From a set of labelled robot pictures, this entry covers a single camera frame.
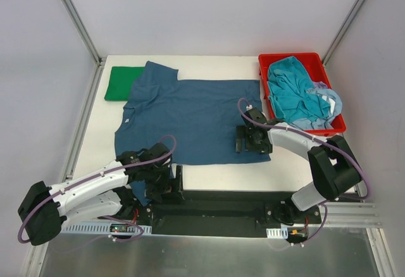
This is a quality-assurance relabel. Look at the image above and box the aluminium frame post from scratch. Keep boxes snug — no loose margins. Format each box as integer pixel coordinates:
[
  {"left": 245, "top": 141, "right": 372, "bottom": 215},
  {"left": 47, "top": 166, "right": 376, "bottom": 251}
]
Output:
[
  {"left": 61, "top": 0, "right": 103, "bottom": 66},
  {"left": 322, "top": 0, "right": 367, "bottom": 66}
]

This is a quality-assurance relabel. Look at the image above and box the teal t-shirt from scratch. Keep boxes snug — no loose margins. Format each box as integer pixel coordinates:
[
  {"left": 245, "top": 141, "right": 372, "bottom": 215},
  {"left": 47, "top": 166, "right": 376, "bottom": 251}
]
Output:
[{"left": 268, "top": 56, "right": 315, "bottom": 125}]

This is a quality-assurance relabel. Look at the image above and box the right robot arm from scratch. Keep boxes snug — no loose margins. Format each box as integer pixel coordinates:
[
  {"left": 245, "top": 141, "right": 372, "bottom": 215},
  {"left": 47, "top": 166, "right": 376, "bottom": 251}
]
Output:
[{"left": 235, "top": 106, "right": 363, "bottom": 226}]

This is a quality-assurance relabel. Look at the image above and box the left aluminium frame post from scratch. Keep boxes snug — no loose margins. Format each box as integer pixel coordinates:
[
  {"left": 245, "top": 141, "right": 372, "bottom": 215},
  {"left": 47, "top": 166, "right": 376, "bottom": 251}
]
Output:
[{"left": 61, "top": 0, "right": 103, "bottom": 66}]

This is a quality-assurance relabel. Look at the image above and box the dark blue t-shirt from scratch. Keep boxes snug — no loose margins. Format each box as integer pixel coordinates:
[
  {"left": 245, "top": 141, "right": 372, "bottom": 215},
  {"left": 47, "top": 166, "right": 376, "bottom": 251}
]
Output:
[{"left": 113, "top": 60, "right": 272, "bottom": 207}]

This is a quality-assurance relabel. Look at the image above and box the light blue t-shirt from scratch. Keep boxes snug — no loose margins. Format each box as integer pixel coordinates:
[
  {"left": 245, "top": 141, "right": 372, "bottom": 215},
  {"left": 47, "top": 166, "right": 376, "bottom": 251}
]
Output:
[{"left": 289, "top": 82, "right": 342, "bottom": 130}]

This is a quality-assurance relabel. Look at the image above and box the folded green t-shirt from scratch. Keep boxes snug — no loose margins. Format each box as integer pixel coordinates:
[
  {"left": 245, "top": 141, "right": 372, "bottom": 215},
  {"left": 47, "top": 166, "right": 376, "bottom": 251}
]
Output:
[{"left": 104, "top": 66, "right": 144, "bottom": 101}]

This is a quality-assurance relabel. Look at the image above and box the right white cable duct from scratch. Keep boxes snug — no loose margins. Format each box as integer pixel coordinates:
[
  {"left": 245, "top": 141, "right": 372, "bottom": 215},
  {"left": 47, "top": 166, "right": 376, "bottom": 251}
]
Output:
[{"left": 266, "top": 226, "right": 289, "bottom": 240}]

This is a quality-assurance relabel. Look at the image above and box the white cable duct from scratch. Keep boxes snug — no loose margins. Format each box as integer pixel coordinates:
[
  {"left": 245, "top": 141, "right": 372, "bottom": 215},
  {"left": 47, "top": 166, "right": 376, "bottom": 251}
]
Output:
[
  {"left": 61, "top": 221, "right": 152, "bottom": 236},
  {"left": 266, "top": 226, "right": 289, "bottom": 240}
]

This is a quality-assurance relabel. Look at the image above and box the right aluminium frame post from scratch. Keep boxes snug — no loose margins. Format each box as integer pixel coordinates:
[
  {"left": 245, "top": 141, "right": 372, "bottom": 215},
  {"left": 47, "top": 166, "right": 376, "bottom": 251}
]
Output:
[{"left": 322, "top": 0, "right": 367, "bottom": 66}]

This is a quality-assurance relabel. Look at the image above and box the left white cable duct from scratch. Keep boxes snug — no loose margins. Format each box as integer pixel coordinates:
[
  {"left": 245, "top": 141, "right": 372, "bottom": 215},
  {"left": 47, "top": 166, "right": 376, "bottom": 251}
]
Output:
[{"left": 61, "top": 221, "right": 152, "bottom": 236}]

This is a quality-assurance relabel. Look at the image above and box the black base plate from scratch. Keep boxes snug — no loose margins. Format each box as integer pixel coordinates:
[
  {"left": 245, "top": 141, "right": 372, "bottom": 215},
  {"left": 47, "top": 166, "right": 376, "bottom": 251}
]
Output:
[{"left": 113, "top": 188, "right": 326, "bottom": 239}]

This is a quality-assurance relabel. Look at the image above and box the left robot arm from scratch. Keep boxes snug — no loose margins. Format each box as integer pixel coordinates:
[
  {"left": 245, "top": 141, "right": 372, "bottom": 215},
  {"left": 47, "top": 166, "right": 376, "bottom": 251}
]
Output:
[{"left": 17, "top": 143, "right": 183, "bottom": 246}]

